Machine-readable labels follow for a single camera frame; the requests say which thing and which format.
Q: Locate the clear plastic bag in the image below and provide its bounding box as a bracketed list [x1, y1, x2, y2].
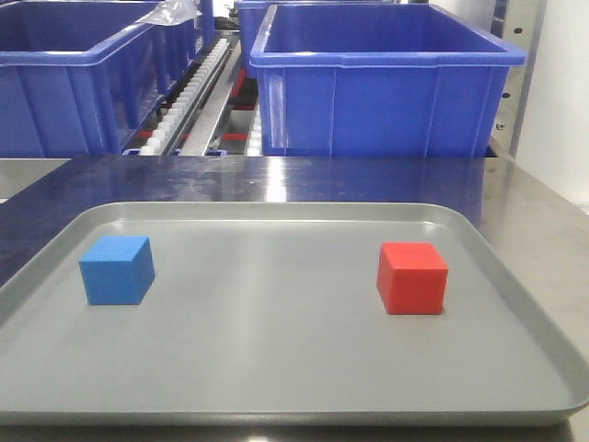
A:
[138, 0, 202, 27]

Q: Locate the white roller conveyor rail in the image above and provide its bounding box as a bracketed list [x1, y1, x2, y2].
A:
[138, 38, 231, 157]

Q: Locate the blue plastic bin right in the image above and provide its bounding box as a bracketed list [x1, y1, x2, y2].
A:
[249, 2, 526, 157]

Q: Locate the blue foam cube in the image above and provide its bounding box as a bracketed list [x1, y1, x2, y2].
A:
[78, 236, 156, 306]

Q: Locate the grey metal tray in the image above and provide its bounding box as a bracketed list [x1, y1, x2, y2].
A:
[1, 202, 588, 426]

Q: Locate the grey metal shelf upright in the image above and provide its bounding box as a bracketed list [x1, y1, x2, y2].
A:
[491, 0, 547, 159]

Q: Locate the blue plastic bin left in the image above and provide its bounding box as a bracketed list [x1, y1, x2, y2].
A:
[1, 1, 211, 158]

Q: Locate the red foam cube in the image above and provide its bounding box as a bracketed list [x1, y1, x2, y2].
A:
[376, 242, 448, 315]

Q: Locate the blue plastic bin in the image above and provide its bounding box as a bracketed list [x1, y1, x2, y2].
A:
[249, 2, 526, 157]
[1, 1, 211, 158]

